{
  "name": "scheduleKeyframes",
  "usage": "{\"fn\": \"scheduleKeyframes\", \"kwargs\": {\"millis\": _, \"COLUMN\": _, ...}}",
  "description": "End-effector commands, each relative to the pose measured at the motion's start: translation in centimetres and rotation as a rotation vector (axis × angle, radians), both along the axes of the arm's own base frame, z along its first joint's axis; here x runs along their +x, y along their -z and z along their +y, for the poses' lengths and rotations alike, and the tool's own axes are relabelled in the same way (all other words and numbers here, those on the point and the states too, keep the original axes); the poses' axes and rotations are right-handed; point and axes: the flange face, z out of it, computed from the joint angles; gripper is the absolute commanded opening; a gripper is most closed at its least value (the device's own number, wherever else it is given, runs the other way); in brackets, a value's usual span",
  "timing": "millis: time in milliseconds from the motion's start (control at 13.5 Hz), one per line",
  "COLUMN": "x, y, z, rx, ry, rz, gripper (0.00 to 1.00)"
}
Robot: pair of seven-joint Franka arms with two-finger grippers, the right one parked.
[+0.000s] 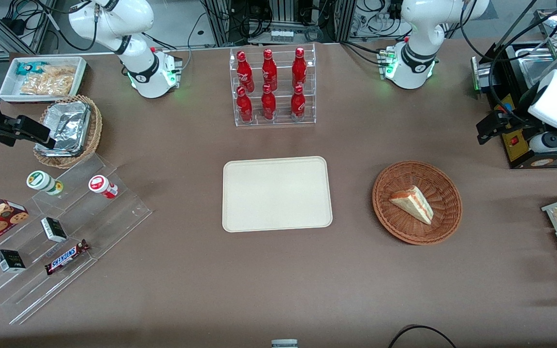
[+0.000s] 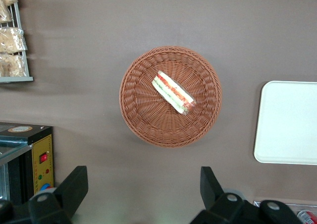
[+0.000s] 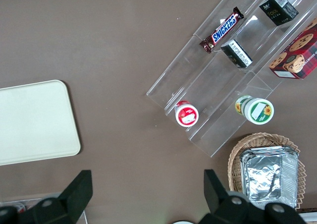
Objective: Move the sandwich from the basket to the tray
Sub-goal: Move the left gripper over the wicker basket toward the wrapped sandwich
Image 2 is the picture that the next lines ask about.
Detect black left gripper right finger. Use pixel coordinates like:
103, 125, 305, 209
190, 166, 249, 224

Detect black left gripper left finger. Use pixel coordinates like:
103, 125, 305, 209
28, 166, 89, 224

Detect triangle sandwich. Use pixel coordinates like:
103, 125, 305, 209
151, 70, 197, 115

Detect round brown wicker basket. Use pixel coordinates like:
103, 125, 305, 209
118, 46, 223, 149

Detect cream plastic tray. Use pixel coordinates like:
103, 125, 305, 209
253, 80, 317, 166

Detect black yellow food warmer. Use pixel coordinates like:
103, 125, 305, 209
0, 121, 54, 206

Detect red cola bottle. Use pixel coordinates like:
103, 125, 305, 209
296, 209, 317, 224

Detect grey wire rack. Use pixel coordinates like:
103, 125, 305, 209
0, 0, 34, 83

